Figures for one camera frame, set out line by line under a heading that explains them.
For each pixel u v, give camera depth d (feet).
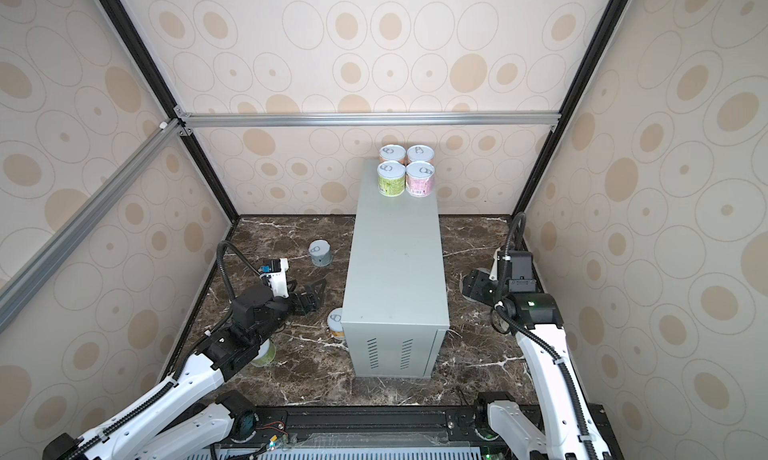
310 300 2.21
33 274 1.74
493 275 2.15
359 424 2.47
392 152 2.66
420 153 2.67
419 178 2.44
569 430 1.26
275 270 2.13
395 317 1.85
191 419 1.89
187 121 2.99
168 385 1.55
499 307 1.64
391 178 2.44
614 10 2.30
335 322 2.81
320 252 3.37
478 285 2.16
